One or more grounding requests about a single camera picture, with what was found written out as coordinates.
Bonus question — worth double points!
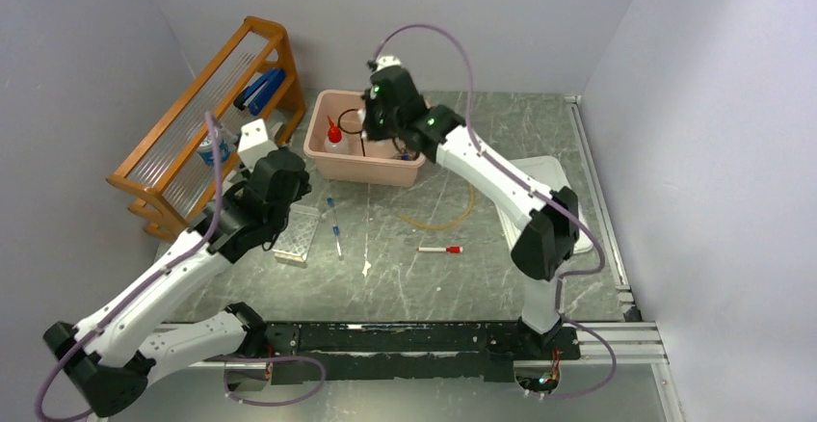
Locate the black wire tripod stand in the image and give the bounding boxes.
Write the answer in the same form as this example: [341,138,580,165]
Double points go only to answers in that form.
[337,109,366,157]

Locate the pink plastic bin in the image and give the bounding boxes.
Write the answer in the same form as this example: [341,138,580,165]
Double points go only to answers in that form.
[303,90,426,187]

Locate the white bottle red cap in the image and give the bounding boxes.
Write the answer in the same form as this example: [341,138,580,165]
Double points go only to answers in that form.
[324,117,351,155]

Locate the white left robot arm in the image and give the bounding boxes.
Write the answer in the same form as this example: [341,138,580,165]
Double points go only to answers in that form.
[43,148,311,417]

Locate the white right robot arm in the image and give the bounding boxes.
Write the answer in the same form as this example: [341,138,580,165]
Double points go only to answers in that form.
[362,57,579,358]

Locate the glass dropper blue fittings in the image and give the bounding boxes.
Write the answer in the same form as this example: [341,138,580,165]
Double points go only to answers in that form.
[327,198,344,260]

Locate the clear test tube rack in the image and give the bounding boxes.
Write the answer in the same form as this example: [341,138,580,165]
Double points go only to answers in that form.
[273,204,320,268]

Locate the blue white round container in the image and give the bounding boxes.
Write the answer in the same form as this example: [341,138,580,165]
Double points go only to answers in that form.
[197,136,231,167]

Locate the orange wooden rack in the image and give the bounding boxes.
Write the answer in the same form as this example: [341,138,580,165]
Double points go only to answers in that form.
[107,16,306,242]

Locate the blue stapler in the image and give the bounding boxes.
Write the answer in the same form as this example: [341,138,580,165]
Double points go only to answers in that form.
[232,68,286,117]

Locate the yellow rubber tubing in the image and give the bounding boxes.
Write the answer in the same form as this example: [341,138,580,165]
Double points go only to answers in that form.
[398,184,477,231]

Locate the red white marker pen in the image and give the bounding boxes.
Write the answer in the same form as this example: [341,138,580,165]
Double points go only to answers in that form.
[417,246,463,253]

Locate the white plastic lid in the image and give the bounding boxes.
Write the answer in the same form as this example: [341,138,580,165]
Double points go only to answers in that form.
[494,155,594,255]

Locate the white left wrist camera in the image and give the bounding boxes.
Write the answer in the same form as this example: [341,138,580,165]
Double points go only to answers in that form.
[237,119,282,171]

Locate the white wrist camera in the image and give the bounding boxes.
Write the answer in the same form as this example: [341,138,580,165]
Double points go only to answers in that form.
[237,119,282,171]
[366,55,403,73]

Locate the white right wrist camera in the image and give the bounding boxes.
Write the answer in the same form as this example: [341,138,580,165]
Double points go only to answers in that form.
[366,55,403,73]

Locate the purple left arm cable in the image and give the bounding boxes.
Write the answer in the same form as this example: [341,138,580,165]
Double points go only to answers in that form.
[34,111,241,422]

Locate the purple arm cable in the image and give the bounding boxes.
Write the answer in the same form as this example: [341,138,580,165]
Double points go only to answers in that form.
[34,111,241,422]
[368,23,619,401]

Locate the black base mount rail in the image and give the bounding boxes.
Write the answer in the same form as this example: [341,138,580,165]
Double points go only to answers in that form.
[233,320,581,384]

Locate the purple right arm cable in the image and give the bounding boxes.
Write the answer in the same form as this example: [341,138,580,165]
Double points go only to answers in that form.
[368,23,619,401]

